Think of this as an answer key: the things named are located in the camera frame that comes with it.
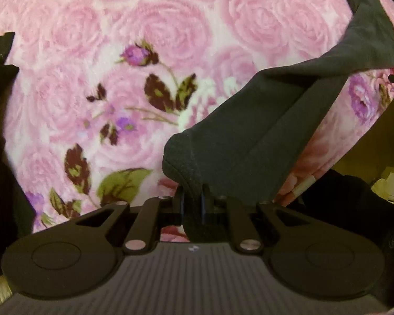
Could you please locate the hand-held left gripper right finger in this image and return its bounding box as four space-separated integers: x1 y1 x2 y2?
201 185 316 254

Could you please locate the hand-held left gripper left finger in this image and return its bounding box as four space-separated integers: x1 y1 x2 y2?
75 185 185 255

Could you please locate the dark grey garment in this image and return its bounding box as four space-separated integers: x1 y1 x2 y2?
162 0 394 243

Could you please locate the white box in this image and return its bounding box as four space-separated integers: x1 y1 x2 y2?
370 167 394 208

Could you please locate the pink floral blanket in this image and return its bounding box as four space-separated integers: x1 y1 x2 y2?
0 0 394 243

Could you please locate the black cloth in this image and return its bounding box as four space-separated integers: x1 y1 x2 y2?
0 32 37 283

